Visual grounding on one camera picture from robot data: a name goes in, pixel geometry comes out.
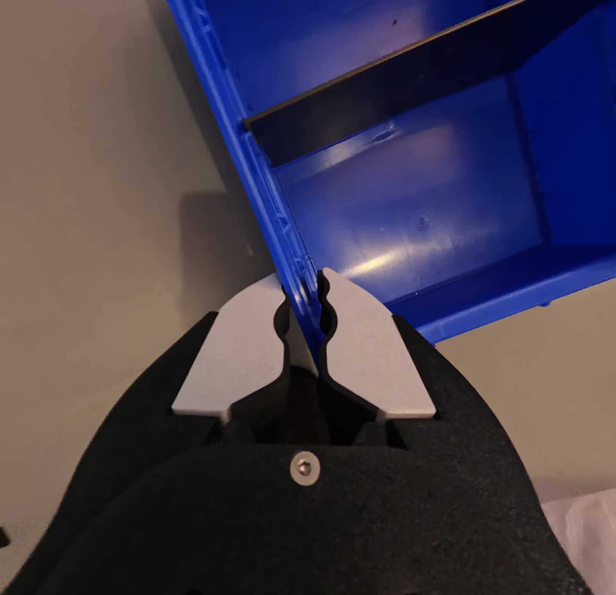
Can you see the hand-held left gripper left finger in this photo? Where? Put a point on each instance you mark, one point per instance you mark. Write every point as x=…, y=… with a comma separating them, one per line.
x=236, y=354

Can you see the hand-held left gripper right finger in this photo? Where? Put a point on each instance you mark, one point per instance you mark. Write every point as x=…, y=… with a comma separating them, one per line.
x=370, y=359

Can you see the divided blue plastic bin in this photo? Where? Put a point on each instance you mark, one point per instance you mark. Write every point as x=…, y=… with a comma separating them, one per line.
x=409, y=196

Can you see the black bin divider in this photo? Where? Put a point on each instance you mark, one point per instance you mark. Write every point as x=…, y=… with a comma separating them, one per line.
x=409, y=80

